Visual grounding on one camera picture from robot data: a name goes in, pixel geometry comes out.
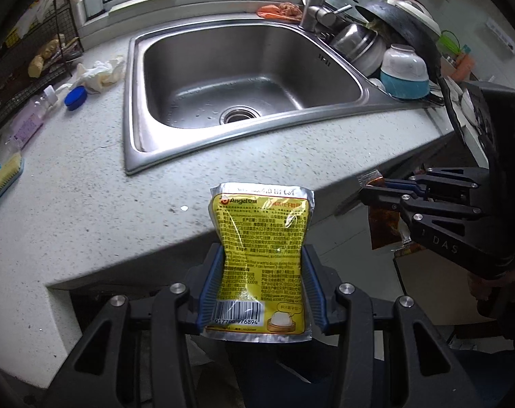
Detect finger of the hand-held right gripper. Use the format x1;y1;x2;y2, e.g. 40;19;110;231
359;187;483;227
383;167;490;198

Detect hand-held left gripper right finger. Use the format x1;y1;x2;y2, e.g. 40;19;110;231
302;244;483;408

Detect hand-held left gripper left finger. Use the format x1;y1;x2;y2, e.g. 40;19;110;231
40;242;222;408

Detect red sauce packet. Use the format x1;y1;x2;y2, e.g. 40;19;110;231
357;171;411;251

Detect yellow yeast packet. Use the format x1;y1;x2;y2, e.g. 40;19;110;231
202;182;314;343

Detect blue plastic lid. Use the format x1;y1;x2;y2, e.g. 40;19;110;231
65;86;88;111

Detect clear plastic bottle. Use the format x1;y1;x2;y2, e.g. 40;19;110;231
4;86;56;149

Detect person's right hand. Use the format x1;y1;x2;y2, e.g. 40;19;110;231
468;263;515;319

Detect person's leg blue trousers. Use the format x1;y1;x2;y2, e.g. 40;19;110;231
228;340;330;408

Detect white and blue bowl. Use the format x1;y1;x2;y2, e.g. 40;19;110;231
380;44;431;100

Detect green plastic basket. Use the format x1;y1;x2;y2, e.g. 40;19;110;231
436;30;462;56

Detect black wok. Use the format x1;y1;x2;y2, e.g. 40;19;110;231
355;1;443;90

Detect steel mixing bowl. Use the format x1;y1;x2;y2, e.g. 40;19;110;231
330;23;388;75

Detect white rice cooker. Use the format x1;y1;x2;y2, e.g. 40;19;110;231
383;0;441;35

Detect stainless steel sink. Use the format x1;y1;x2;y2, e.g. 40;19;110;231
122;21;437;175

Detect yellow scrub brush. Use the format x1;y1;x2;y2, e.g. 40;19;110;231
0;153;24;200

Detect orange cloth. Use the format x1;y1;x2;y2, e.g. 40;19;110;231
257;2;305;21

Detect ginger root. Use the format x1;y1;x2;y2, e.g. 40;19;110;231
28;39;62;78

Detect white wall socket strip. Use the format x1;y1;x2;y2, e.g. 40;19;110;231
487;17;515;56

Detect black wire rack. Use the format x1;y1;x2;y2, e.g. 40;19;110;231
0;0;84;120

